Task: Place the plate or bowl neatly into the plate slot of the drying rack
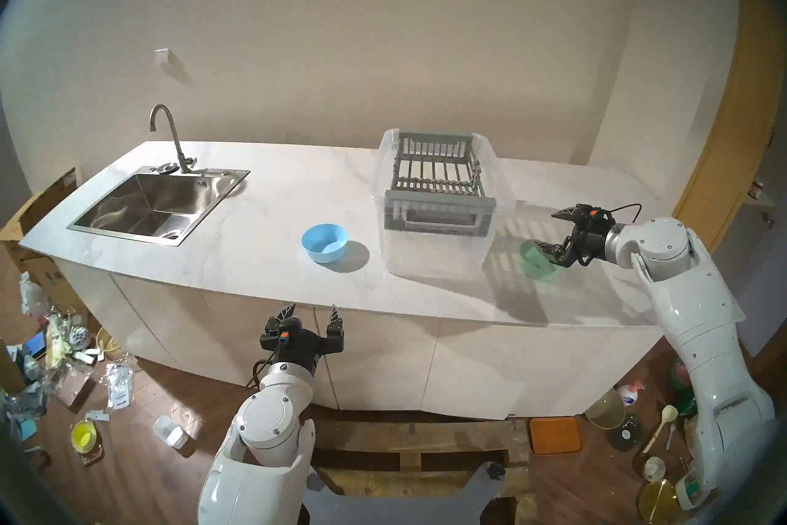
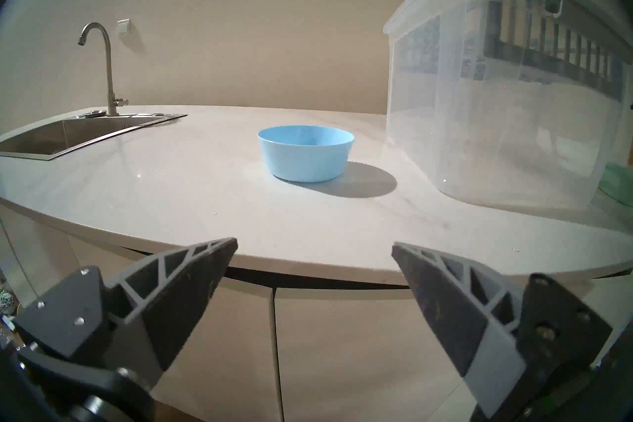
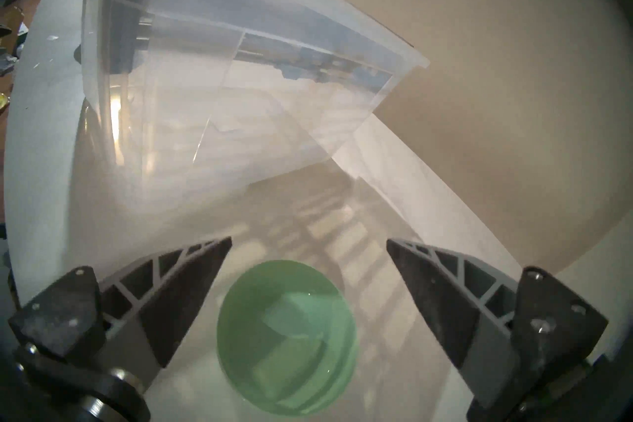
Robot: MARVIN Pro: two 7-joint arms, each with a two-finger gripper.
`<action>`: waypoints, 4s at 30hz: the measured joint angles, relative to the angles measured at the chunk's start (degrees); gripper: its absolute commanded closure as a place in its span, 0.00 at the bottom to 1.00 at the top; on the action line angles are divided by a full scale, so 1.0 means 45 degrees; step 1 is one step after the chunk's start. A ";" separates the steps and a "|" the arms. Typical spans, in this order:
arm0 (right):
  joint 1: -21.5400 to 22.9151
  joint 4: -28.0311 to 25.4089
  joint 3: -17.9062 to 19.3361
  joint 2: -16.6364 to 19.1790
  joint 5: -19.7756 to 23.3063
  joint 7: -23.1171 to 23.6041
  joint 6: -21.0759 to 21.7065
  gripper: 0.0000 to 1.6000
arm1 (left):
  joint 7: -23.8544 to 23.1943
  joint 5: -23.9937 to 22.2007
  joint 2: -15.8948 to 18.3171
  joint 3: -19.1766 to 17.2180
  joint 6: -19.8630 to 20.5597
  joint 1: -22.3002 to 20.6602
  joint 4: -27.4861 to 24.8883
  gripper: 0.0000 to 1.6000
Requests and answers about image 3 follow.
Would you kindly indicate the clear plastic tub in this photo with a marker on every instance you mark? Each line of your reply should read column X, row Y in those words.
column 222, row 129

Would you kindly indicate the grey drying rack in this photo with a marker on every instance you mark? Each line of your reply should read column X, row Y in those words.
column 316, row 71

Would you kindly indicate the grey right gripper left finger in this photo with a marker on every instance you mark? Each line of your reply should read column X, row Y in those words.
column 178, row 297

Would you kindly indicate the green bowl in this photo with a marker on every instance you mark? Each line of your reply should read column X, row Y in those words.
column 287, row 342

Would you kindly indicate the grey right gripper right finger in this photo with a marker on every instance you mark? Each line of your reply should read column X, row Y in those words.
column 445, row 297

